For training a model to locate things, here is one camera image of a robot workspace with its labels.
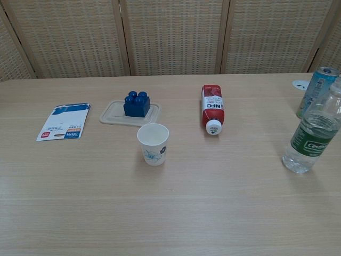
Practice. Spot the clear plastic water bottle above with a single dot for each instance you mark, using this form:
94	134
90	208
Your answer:
306	138

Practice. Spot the white paper cup blue flower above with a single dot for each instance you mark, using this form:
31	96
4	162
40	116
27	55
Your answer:
154	154

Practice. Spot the red NFC juice bottle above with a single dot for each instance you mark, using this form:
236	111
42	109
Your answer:
212	110

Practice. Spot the blue building block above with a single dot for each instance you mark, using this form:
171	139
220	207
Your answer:
136	108

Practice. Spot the woven bamboo folding screen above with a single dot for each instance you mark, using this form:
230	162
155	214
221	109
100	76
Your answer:
170	37

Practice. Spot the white blue packaging card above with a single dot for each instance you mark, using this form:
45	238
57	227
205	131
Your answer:
64	120

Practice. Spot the light blue drink can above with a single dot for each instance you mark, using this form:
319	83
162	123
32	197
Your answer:
317	85

